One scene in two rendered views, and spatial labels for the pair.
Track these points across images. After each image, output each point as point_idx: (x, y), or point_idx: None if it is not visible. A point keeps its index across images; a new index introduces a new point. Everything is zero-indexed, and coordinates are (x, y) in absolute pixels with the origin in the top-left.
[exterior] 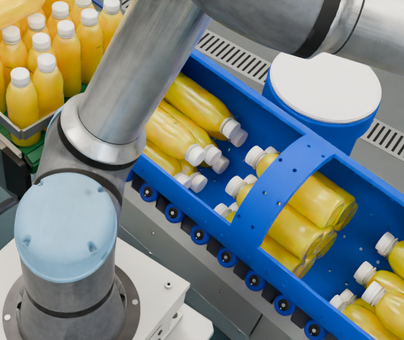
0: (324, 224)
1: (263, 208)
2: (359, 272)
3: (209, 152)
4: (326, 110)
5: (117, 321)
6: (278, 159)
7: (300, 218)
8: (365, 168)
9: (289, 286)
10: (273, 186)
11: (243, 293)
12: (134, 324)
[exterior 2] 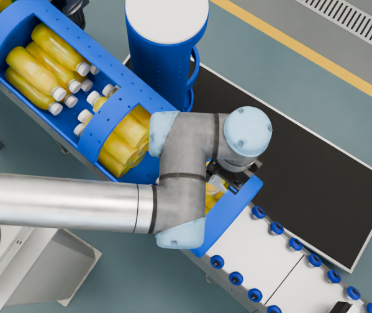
0: (135, 148)
1: (91, 144)
2: None
3: (71, 86)
4: (163, 34)
5: None
6: (99, 111)
7: (121, 142)
8: (162, 107)
9: None
10: (95, 130)
11: None
12: None
